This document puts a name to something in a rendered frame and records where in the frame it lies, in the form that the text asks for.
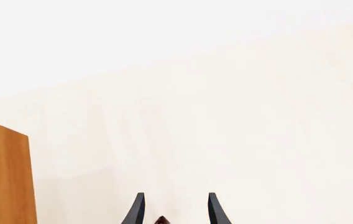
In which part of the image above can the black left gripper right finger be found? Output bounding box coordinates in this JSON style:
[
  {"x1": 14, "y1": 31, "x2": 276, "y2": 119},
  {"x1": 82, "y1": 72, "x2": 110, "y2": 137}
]
[{"x1": 208, "y1": 192, "x2": 233, "y2": 224}]

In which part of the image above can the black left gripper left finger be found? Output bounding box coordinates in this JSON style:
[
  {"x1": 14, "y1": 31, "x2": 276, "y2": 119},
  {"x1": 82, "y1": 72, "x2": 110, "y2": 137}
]
[{"x1": 121, "y1": 192, "x2": 146, "y2": 224}]

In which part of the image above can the wooden cabinet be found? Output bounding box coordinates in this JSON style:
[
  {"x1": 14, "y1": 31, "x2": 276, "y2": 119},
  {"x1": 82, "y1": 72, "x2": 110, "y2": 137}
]
[{"x1": 0, "y1": 116, "x2": 38, "y2": 224}]

